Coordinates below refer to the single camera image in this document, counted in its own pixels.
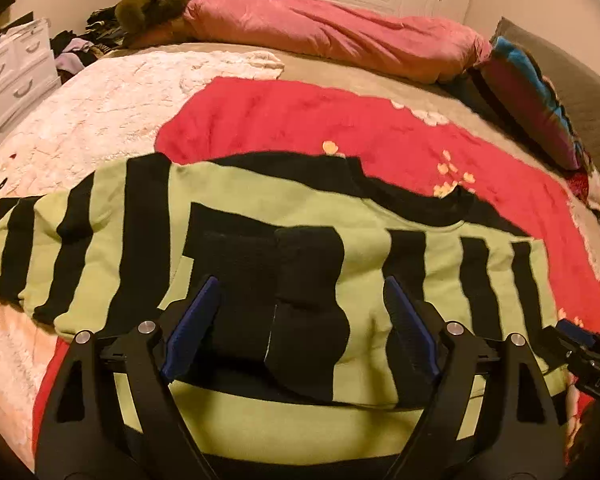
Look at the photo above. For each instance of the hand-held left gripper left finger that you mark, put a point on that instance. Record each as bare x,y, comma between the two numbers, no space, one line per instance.
192,330

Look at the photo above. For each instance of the dark red patterned cloth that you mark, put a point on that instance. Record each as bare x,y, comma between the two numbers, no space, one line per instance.
585,187

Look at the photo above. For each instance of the red floral blanket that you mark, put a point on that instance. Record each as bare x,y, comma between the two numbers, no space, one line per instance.
290,115

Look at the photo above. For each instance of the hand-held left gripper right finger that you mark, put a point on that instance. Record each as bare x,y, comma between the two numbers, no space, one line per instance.
412,332

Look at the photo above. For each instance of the pile of dark clothes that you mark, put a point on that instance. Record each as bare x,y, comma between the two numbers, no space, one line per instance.
80,42

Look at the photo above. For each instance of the striped colourful pillow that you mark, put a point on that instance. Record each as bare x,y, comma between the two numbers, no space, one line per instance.
530,95

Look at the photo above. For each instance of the white fluffy blanket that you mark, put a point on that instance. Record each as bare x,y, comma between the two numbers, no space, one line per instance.
90,110

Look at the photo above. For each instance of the beige bed sheet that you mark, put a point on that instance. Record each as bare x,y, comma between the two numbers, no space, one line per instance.
330,71

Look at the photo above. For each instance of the pink duvet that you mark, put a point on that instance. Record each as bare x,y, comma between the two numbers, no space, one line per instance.
330,30

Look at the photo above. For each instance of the white drawer cabinet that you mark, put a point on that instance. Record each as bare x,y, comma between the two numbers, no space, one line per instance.
15,72

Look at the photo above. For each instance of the green black striped sweater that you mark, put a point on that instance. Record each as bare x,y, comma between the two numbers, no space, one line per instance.
230,187

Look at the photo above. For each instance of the black cloth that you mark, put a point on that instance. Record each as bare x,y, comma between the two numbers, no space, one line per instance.
290,305

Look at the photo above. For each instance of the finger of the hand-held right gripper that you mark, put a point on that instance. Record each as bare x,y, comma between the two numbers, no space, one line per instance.
562,342

